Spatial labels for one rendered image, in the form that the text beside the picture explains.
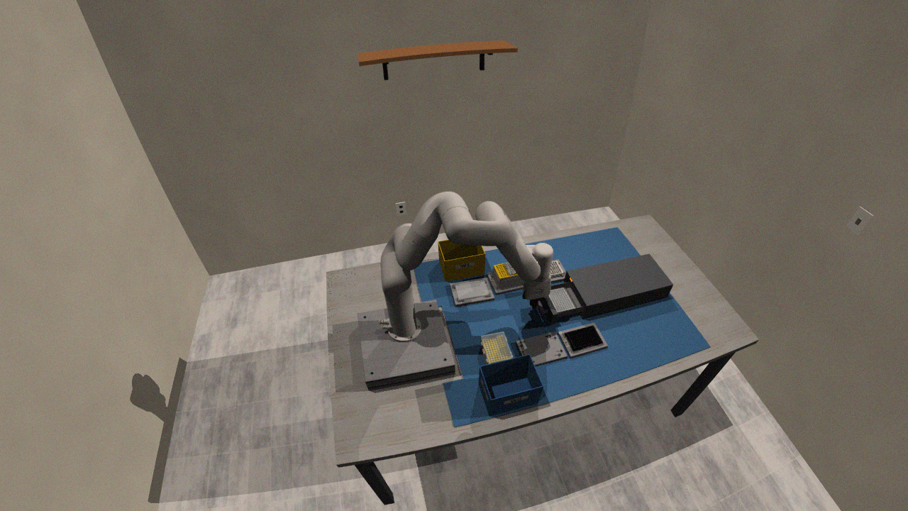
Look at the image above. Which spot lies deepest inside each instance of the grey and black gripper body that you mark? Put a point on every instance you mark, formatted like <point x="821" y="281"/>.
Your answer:
<point x="534" y="290"/>

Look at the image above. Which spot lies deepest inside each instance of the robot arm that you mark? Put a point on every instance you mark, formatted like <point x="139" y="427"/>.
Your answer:
<point x="409" y="244"/>

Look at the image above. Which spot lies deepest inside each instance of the yellow box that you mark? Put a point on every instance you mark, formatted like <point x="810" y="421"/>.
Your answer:
<point x="460" y="261"/>

